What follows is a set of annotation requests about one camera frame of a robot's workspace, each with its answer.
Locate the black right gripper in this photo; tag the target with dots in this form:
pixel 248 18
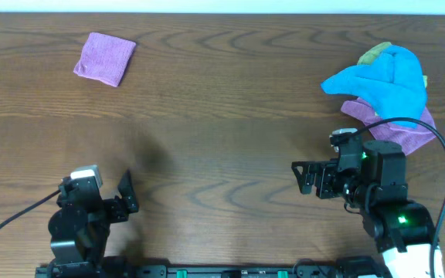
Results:
pixel 324 181

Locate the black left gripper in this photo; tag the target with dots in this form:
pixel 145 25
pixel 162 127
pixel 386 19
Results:
pixel 113 209

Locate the purple microfiber cloth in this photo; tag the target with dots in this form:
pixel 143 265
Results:
pixel 104 58

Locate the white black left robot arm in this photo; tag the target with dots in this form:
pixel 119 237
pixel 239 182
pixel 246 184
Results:
pixel 86 259

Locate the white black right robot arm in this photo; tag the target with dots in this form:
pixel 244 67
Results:
pixel 371 177

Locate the blue microfiber cloth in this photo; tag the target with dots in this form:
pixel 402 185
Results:
pixel 392 84

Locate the green cloth under blue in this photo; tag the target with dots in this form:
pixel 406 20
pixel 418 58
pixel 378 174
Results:
pixel 373 54

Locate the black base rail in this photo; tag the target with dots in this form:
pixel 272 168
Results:
pixel 161 271

